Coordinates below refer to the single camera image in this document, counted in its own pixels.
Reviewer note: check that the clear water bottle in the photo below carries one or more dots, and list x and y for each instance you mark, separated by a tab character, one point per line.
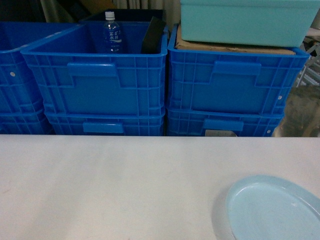
113	41

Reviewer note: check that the black flat object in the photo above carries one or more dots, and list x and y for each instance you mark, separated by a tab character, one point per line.
152	36

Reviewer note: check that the blue crate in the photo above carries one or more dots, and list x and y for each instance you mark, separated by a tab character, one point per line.
76	76
201	123
30	123
106	124
230	82
19	92

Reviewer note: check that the brown cardboard sheet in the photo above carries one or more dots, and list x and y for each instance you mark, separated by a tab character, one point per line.
181	44

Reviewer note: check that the light blue round plate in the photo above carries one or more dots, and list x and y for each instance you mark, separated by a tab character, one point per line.
263	207

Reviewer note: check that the blue crate lower middle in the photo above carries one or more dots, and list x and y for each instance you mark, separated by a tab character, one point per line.
106	124

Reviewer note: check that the blue crate upper left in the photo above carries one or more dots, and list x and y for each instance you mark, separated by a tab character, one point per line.
19	92

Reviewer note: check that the blue crate upper right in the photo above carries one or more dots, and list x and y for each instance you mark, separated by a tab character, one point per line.
230	82

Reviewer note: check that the blue crate upper middle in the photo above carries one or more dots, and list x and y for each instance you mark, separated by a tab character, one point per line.
76	76

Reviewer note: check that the blue crate lower left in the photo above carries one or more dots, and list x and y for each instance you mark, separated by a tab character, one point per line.
30	123

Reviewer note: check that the teal plastic tub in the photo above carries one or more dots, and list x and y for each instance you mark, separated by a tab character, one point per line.
274	23

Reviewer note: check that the blue crate lower right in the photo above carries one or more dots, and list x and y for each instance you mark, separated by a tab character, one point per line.
201	123

